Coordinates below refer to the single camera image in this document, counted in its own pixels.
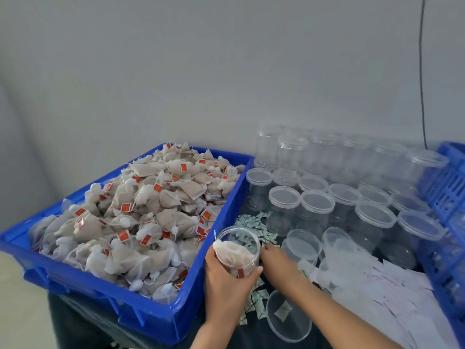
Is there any pile of tea bags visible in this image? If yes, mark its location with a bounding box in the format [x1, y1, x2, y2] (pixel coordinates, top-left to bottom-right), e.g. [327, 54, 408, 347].
[29, 143, 247, 304]

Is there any white mesh tea bag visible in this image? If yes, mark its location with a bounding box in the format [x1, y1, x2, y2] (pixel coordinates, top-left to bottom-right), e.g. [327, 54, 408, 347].
[214, 239, 257, 272]

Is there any black cable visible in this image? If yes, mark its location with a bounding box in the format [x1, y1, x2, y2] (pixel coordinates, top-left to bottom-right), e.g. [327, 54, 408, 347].
[417, 0, 429, 150]

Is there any pile of green desiccant packets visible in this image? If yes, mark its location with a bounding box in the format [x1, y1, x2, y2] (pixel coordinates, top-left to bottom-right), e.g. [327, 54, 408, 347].
[234, 210, 280, 324]

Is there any group of lidded jars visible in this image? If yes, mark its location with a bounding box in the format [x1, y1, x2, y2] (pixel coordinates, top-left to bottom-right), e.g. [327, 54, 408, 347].
[245, 126, 450, 268]

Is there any pile of white label papers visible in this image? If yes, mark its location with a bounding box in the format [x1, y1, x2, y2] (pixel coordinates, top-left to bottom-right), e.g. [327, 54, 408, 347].
[309, 239, 462, 349]

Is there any blue plastic tray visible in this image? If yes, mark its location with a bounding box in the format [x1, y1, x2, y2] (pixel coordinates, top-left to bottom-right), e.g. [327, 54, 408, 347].
[0, 143, 255, 346]

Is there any person's right hand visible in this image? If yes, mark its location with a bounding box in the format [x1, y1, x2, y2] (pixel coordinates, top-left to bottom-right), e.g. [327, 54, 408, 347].
[259, 243, 310, 299]

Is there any clear jar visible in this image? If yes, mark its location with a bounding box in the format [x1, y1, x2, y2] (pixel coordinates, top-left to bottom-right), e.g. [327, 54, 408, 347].
[214, 226, 261, 277]

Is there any blue slatted crate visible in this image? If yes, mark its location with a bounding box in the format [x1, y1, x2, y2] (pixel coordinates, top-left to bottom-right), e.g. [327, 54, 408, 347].
[418, 142, 465, 339]

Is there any person's right forearm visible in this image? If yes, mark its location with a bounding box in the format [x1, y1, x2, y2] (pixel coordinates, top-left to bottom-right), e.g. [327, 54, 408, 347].
[287, 276, 404, 349]

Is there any person's left hand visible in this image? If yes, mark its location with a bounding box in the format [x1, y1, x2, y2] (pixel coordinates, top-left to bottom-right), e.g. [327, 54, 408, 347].
[203, 247, 264, 332]

